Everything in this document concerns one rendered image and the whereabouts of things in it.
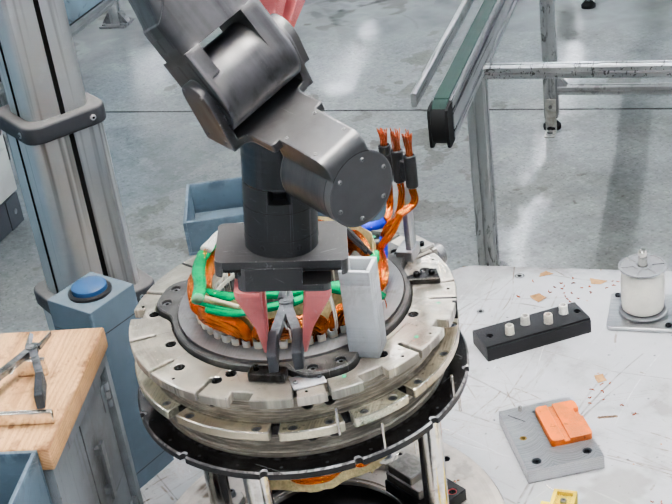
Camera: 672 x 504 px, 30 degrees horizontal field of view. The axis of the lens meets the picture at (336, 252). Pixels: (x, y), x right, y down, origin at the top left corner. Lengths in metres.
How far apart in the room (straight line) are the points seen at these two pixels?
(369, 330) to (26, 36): 0.61
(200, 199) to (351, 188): 0.73
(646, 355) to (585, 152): 2.41
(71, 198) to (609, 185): 2.47
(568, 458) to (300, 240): 0.61
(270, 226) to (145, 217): 3.04
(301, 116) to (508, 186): 2.98
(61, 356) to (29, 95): 0.39
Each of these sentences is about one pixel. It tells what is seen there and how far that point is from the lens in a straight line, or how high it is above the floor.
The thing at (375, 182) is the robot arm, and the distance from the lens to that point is 0.88.
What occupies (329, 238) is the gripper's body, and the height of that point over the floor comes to 1.26.
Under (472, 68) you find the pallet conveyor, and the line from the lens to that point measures 2.74.
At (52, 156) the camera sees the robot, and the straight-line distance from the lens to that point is 1.56.
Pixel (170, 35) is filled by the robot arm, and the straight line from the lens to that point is 0.86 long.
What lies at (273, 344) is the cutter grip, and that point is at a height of 1.18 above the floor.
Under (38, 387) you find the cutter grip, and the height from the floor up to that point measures 1.10.
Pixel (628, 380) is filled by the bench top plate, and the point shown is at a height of 0.78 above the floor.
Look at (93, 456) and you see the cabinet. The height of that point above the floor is 0.97.
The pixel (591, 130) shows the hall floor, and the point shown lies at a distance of 4.19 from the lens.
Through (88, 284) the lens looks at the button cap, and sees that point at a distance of 1.44.
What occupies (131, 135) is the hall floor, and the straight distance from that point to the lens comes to 4.61.
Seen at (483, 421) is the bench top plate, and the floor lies 0.78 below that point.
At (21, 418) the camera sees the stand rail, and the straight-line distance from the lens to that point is 1.19.
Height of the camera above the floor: 1.72
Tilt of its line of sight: 29 degrees down
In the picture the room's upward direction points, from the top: 8 degrees counter-clockwise
